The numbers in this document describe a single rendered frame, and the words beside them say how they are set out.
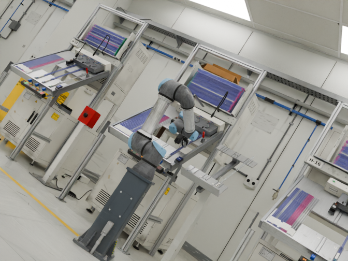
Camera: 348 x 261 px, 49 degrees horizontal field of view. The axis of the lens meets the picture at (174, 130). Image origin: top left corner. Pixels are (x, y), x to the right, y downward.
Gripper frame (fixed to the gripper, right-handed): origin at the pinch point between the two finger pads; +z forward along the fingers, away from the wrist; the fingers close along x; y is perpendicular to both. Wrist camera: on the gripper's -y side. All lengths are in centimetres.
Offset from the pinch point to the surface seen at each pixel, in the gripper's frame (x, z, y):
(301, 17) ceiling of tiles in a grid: 17, -4, 239
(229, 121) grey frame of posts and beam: -10, 5, 51
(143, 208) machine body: 7, 41, -46
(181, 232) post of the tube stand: -40, 20, -53
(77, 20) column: 327, 60, 148
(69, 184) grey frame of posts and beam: 61, 23, -74
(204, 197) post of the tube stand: -41.0, 5.2, -26.2
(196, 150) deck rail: -10.1, 2.1, 4.4
